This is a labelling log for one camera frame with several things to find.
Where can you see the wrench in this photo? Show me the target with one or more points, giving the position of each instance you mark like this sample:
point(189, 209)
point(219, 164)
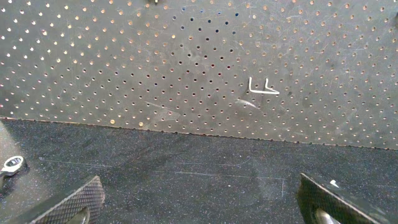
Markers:
point(17, 166)

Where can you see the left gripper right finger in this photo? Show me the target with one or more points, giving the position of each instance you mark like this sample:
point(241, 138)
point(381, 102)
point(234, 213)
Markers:
point(323, 202)

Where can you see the metal hook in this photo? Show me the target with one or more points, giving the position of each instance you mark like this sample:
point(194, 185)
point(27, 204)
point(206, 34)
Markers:
point(264, 91)
point(155, 1)

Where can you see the black pegboard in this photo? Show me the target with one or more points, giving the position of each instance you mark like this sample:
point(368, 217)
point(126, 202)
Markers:
point(124, 62)

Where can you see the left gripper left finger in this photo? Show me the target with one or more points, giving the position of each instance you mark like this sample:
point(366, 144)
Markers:
point(77, 199)

